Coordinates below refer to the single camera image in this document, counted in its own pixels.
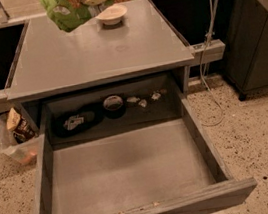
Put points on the grey counter cabinet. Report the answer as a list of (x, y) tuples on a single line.
[(53, 62)]

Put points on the dark grey side cabinet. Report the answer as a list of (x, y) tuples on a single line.
[(247, 47)]

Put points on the crumpled white wrapper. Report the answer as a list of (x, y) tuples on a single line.
[(143, 103)]

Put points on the brown snack bag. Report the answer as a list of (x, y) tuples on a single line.
[(19, 127)]

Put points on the black round tape roll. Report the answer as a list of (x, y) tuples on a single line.
[(114, 107)]

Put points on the black pouch with label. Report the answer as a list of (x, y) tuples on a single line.
[(72, 123)]

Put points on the green rice chip bag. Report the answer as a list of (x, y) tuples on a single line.
[(70, 14)]

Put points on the metal pole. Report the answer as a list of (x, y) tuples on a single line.
[(213, 6)]

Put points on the grey open drawer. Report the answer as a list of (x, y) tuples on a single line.
[(152, 160)]

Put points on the white bowl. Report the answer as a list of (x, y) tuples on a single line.
[(112, 15)]

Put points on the clear plastic bin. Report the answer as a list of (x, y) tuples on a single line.
[(21, 152)]

